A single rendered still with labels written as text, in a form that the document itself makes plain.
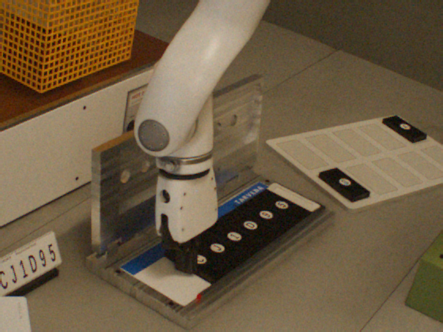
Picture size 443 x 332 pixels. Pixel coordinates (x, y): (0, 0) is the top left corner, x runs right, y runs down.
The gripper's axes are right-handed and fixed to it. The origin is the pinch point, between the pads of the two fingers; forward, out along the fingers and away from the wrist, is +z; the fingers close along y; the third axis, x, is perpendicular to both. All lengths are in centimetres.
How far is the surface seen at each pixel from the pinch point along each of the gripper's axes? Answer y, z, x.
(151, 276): -4.6, 2.1, 3.3
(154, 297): -8.7, 2.7, -0.5
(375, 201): 47.0, 5.7, -9.5
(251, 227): 17.6, 1.6, -0.3
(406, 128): 80, 3, -1
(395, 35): 225, 24, 68
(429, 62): 226, 32, 53
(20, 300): -32.0, -6.4, 3.5
